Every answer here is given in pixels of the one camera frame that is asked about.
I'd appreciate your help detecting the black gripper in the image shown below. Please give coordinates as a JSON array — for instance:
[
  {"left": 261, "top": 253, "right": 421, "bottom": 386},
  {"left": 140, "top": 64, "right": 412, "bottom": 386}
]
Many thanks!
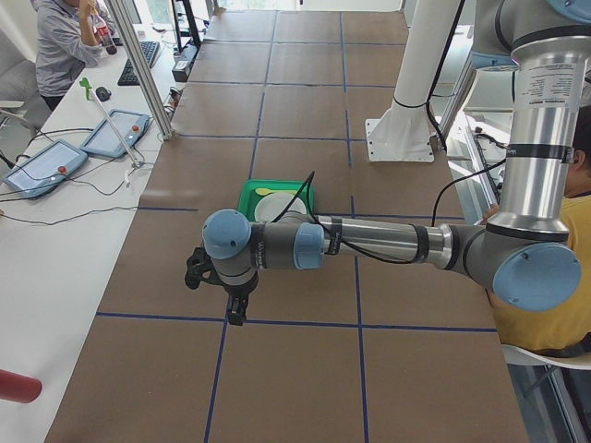
[{"left": 223, "top": 273, "right": 258, "bottom": 326}]

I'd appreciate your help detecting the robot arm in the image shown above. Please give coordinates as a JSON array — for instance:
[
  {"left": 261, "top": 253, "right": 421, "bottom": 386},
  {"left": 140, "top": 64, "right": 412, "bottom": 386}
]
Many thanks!
[{"left": 185, "top": 1, "right": 590, "bottom": 325}]

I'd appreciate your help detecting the white round plate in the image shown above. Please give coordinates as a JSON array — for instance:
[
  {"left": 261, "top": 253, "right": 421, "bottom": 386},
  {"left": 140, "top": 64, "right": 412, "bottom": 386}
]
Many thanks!
[{"left": 254, "top": 193, "right": 308, "bottom": 222}]

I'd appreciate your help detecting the yellow plastic spoon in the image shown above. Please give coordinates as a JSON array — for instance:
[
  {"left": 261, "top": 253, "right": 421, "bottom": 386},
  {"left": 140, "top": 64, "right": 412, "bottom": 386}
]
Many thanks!
[{"left": 255, "top": 187, "right": 296, "bottom": 197}]

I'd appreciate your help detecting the right teach pendant tablet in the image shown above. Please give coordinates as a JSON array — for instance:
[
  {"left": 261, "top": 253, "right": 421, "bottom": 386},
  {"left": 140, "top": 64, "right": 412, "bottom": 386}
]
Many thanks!
[{"left": 79, "top": 108, "right": 152, "bottom": 161}]

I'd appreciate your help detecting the teach pendant tablet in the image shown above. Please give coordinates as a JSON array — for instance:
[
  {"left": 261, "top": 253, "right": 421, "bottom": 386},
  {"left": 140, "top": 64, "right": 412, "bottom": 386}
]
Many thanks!
[
  {"left": 79, "top": 108, "right": 152, "bottom": 161},
  {"left": 2, "top": 139, "right": 88, "bottom": 198}
]

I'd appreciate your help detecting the white rod stick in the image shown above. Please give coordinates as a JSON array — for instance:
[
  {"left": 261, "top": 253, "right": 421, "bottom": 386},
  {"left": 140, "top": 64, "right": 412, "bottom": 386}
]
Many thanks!
[{"left": 93, "top": 90, "right": 142, "bottom": 168}]

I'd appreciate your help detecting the red cylinder bottle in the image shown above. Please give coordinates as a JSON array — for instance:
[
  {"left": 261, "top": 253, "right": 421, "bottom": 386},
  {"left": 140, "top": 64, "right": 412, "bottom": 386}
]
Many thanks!
[{"left": 0, "top": 369, "right": 42, "bottom": 403}]

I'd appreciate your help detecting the left teach pendant tablet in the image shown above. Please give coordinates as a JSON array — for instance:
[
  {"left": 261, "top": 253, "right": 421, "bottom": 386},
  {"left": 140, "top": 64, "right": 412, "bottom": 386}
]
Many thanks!
[{"left": 2, "top": 139, "right": 88, "bottom": 198}]

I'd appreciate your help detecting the black computer mouse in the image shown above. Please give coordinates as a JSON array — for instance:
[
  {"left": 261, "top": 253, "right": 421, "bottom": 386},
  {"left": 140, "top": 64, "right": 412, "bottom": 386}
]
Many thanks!
[{"left": 95, "top": 87, "right": 112, "bottom": 102}]

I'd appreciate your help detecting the black keyboard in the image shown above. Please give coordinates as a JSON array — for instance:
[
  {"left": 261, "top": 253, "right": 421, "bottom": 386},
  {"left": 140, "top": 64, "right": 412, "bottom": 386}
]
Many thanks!
[{"left": 116, "top": 40, "right": 162, "bottom": 87}]

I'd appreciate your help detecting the green clip stand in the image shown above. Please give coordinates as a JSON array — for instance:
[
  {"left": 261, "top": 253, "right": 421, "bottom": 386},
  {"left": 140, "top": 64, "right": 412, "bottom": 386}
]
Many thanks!
[{"left": 78, "top": 77, "right": 94, "bottom": 101}]

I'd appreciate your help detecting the cola bottle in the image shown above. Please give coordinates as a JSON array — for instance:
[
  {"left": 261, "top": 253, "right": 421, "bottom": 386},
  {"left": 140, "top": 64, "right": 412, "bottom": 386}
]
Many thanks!
[{"left": 90, "top": 6, "right": 117, "bottom": 55}]

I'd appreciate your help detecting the person in grey shirt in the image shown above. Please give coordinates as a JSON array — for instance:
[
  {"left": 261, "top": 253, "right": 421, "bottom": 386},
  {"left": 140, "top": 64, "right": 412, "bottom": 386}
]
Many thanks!
[{"left": 31, "top": 0, "right": 116, "bottom": 110}]

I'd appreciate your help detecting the person in yellow shirt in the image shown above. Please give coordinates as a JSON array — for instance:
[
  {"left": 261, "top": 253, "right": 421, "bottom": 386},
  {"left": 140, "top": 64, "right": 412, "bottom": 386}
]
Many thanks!
[{"left": 482, "top": 150, "right": 591, "bottom": 359}]

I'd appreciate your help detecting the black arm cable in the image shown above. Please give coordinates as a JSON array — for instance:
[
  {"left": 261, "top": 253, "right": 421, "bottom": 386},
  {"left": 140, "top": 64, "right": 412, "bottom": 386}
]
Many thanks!
[{"left": 269, "top": 170, "right": 509, "bottom": 266}]

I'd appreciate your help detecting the white camera mast pillar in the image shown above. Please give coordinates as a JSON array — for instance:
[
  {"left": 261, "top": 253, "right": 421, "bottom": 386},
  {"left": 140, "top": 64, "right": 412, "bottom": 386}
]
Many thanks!
[{"left": 366, "top": 0, "right": 464, "bottom": 162}]

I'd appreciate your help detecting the aluminium frame post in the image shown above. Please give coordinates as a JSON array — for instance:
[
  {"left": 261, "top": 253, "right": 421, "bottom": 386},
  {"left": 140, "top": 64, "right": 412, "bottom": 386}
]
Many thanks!
[{"left": 107, "top": 0, "right": 173, "bottom": 141}]

